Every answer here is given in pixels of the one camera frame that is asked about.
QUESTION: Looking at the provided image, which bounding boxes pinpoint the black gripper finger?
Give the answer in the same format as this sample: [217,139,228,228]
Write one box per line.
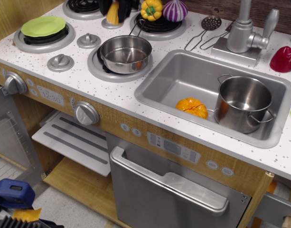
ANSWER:
[98,0,112,15]
[118,0,132,23]

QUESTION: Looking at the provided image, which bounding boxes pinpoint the yellow toy corn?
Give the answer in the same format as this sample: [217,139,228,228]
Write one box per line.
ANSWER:
[106,1,119,25]

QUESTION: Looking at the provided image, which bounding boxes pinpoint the small steel frying pan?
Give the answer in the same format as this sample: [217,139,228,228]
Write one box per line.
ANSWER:
[99,19,152,75]

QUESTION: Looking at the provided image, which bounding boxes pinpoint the back left stove burner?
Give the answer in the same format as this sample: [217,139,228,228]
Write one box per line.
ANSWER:
[62,0,103,20]

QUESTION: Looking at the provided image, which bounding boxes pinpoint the stove burner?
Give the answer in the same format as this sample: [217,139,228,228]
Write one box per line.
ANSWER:
[130,13,187,41]
[14,22,75,54]
[87,46,153,83]
[62,0,103,20]

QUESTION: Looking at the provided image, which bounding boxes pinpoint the back right stove burner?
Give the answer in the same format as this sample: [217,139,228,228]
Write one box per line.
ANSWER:
[130,13,187,41]

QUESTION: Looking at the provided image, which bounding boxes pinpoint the front right stove burner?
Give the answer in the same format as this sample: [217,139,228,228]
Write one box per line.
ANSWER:
[87,46,153,83]

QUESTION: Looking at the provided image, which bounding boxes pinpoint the front left stove burner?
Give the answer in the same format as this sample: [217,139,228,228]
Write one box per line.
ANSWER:
[14,22,75,54]

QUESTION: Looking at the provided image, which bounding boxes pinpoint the silver stovetop knob centre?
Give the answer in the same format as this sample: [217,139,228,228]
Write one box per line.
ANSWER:
[101,18,123,29]

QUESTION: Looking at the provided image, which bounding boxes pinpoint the yellow toy bell pepper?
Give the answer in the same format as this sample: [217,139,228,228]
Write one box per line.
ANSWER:
[141,0,163,22]

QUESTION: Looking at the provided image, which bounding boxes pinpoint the silver stovetop knob middle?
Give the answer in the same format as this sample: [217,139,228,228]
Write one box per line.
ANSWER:
[77,33,101,49]

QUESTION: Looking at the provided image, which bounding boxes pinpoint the purple toy onion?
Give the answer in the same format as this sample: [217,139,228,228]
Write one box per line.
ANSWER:
[163,0,188,22]

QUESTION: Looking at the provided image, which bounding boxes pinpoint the green plastic plate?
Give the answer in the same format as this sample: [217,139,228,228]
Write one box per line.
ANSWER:
[21,16,66,38]

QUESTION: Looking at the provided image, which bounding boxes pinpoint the silver stovetop knob front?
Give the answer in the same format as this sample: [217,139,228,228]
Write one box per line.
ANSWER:
[47,54,74,72]

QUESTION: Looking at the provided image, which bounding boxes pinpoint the silver sink basin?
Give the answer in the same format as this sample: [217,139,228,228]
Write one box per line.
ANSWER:
[135,50,291,148]

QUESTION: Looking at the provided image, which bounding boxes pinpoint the metal slotted spoon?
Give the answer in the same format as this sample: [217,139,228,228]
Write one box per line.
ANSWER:
[184,16,222,51]

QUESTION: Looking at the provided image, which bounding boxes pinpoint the silver oven knob right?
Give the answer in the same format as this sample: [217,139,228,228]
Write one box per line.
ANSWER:
[74,101,100,126]

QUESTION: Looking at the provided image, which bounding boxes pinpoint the silver oven knob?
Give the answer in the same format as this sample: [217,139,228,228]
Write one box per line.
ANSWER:
[74,101,100,126]
[4,71,28,95]

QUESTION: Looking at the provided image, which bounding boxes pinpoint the orange toy pumpkin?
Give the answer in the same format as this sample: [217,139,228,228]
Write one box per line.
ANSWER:
[175,97,208,119]

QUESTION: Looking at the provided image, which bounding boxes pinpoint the silver oven knob left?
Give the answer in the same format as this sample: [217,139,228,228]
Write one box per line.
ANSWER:
[4,71,28,95]

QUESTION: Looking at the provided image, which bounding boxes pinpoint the silver toy faucet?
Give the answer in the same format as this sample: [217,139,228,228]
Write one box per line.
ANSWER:
[211,0,280,67]

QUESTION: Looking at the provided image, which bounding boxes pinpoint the white oven rack shelf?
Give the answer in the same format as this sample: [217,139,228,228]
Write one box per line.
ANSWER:
[32,111,111,177]

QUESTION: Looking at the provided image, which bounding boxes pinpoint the open oven door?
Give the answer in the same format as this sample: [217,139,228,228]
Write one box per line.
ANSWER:
[0,87,44,187]

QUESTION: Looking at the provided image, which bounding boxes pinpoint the red toy pepper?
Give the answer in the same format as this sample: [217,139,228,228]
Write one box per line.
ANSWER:
[270,46,291,73]

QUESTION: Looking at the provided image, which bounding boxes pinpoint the silver dishwasher door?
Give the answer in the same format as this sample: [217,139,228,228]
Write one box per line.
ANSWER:
[107,134,251,228]

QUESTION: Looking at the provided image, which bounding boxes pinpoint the blue clamp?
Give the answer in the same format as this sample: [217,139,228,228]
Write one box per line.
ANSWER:
[0,179,64,228]

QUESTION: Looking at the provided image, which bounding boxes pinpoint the metal wire spatula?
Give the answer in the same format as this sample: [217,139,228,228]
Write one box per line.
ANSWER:
[199,21,234,50]

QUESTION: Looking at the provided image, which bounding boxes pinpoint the steel pot with handles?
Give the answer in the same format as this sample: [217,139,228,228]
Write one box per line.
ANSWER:
[214,74,274,133]

